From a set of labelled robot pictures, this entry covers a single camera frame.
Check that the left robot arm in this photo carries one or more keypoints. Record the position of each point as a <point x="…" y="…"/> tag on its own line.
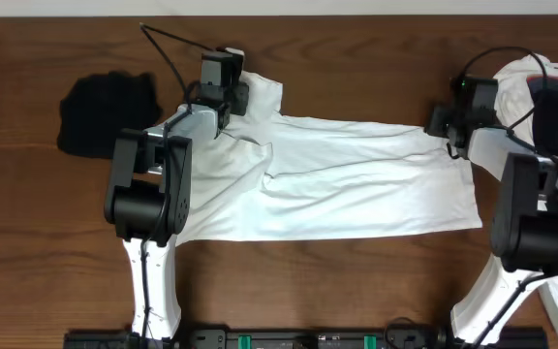
<point x="149" y="197"/>

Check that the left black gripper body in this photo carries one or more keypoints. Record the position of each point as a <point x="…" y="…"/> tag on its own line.
<point x="238" y="98"/>

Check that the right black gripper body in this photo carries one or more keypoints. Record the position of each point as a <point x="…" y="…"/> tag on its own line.
<point x="441" y="121"/>

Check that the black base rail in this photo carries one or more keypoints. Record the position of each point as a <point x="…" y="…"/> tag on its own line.
<point x="397" y="336"/>

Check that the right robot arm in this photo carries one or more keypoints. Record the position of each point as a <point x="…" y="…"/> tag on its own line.
<point x="524" y="228"/>

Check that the white robot print t-shirt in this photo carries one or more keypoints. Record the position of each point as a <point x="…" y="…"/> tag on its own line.
<point x="269" y="176"/>

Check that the plain white t-shirt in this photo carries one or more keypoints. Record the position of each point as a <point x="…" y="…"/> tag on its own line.
<point x="513" y="100"/>

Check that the folded black cloth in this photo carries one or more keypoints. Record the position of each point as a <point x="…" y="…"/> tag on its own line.
<point x="99" y="106"/>

